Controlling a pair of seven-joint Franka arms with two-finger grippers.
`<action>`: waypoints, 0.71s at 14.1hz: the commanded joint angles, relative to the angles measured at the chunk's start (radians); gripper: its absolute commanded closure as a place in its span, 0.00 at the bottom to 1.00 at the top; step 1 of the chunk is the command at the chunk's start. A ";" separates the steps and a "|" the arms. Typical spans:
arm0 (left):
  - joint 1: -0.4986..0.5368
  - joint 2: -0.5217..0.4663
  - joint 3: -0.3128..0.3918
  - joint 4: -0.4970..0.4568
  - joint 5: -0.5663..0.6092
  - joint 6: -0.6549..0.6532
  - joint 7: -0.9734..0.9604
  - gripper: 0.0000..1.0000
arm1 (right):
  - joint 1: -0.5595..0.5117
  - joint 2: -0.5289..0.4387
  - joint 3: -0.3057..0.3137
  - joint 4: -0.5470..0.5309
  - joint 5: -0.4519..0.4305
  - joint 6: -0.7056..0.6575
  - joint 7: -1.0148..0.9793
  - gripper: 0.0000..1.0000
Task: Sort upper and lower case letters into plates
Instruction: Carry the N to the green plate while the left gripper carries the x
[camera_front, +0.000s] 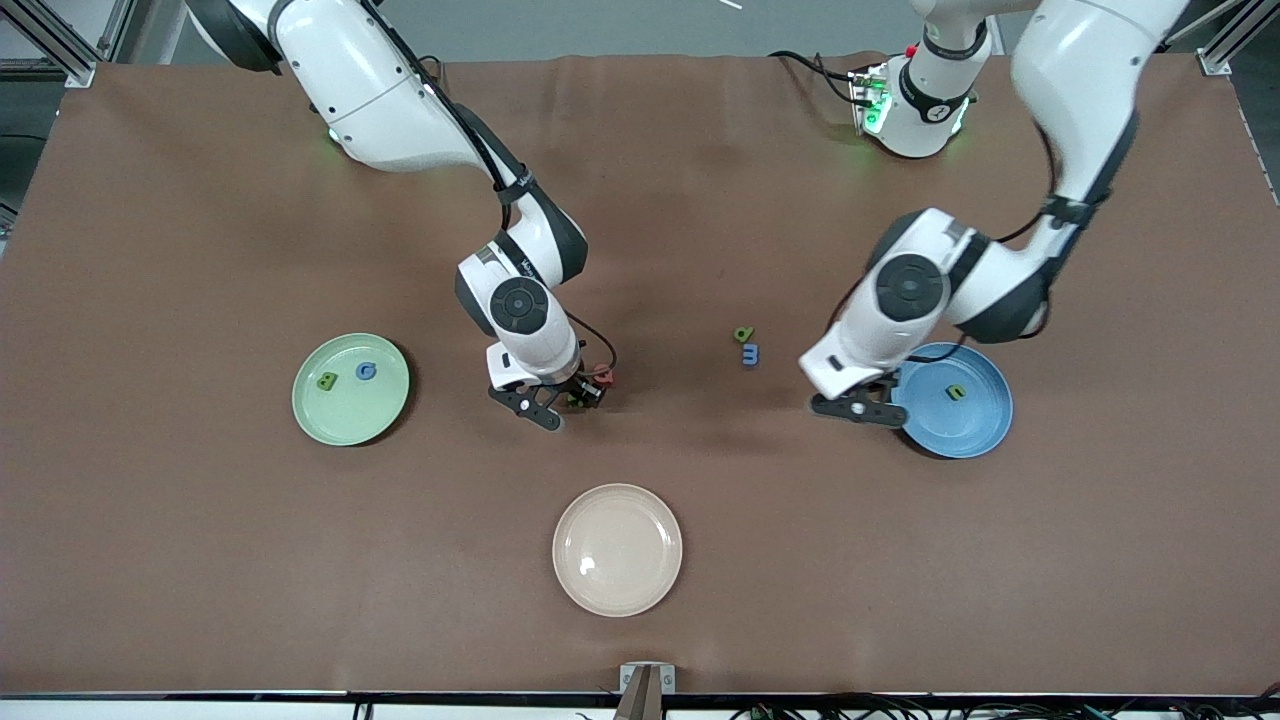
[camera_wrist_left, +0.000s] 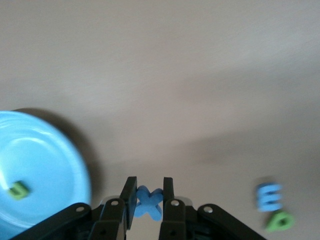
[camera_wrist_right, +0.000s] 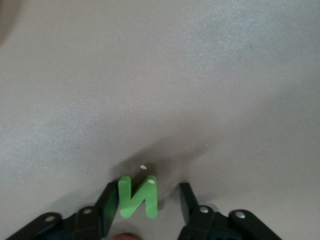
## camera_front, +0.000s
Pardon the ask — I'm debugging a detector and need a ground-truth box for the blue round plate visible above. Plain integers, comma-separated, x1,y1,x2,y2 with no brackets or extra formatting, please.
893,341,1015,460

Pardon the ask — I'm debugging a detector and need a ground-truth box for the beige round plate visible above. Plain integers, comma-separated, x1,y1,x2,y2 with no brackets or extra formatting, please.
552,483,684,618

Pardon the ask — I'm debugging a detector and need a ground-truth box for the green round plate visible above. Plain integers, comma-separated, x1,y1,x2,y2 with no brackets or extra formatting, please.
291,332,412,448

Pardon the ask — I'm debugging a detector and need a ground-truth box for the silver base connector block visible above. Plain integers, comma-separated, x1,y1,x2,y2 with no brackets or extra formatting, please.
848,62,893,136

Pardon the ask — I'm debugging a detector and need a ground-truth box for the brown table mat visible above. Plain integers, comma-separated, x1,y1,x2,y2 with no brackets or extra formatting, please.
0,52,1280,698

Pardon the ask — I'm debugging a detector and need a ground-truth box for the grey metal bracket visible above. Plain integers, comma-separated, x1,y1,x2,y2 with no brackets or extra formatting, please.
619,662,677,694

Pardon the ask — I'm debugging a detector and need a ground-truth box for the brown camera post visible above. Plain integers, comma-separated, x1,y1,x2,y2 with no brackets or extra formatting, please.
613,668,663,720

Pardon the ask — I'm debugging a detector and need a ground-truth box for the black base cable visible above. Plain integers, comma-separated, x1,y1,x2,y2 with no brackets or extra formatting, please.
768,48,873,107

